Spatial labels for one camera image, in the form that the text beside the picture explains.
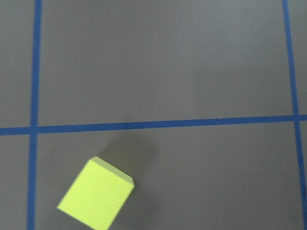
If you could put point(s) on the yellow foam block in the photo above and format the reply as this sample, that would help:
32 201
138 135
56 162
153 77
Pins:
97 194

